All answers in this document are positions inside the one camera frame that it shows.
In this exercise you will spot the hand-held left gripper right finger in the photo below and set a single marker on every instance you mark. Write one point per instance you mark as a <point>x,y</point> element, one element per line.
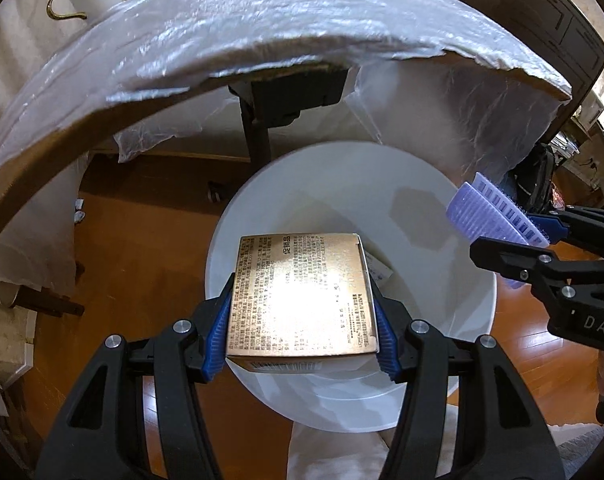
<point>385,340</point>

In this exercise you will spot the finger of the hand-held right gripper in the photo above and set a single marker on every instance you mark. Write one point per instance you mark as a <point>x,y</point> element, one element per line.
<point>544,225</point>
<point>501,257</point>

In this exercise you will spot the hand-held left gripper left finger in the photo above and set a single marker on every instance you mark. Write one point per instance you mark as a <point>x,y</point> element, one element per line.
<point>217,332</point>

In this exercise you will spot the purple hair roller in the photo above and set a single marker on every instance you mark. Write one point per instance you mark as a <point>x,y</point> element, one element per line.
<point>486,210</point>

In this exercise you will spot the gold printed box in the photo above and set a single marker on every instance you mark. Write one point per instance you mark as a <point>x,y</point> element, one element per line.
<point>302,295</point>

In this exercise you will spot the white round trash bin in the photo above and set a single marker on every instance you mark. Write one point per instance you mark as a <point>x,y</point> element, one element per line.
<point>342,190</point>

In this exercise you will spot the black backpack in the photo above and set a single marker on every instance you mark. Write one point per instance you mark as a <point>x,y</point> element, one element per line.
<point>534,180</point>

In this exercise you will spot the white printed paper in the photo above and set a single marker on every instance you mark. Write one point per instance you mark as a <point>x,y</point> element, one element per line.
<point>380,270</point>

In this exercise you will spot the white cloth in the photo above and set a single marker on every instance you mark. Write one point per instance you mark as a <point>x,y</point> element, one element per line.
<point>332,455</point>

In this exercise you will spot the grey rug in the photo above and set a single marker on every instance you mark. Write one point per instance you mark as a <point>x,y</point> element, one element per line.
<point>576,452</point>

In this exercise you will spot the white marble ledge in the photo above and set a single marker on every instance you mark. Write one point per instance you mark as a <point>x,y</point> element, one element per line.
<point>4,345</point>

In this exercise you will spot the dark wooden cabinet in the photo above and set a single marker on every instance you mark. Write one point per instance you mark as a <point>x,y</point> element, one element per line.
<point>536,10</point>

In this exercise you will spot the clear plastic table cover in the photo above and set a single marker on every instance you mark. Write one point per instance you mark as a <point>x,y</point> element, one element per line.
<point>282,15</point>

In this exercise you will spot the black table leg frame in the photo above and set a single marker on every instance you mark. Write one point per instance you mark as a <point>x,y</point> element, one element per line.
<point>259,125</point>

